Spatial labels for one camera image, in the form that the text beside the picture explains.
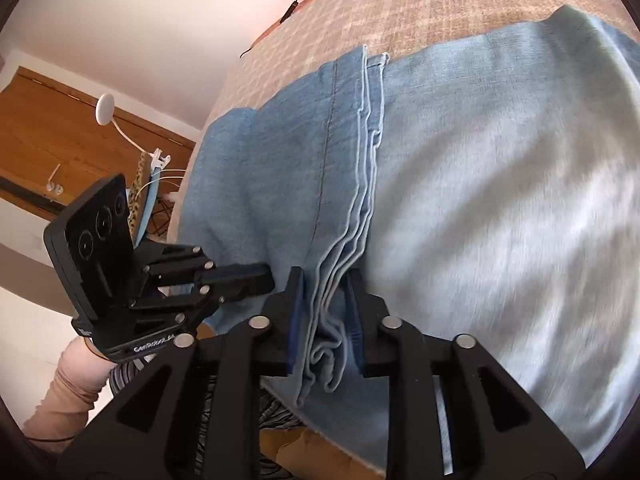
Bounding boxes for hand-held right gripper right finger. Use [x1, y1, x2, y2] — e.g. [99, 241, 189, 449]
[345, 268, 586, 480]

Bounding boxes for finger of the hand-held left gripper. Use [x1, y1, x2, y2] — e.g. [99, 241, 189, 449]
[132, 281, 275, 328]
[142, 245, 275, 283]

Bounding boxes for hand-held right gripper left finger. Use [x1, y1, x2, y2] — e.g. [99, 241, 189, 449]
[57, 266, 307, 480]

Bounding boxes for light blue denim pants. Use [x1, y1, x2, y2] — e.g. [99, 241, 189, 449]
[167, 5, 640, 476]

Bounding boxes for blue patterned cloth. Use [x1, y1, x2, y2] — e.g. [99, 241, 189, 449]
[127, 152, 168, 238]

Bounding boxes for white gooseneck lamp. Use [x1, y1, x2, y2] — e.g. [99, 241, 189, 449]
[94, 92, 173, 171]

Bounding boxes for pink checked blanket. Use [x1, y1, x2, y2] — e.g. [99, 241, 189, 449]
[200, 0, 640, 126]

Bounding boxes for black ring light cable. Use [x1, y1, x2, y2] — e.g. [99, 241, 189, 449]
[239, 0, 327, 59]

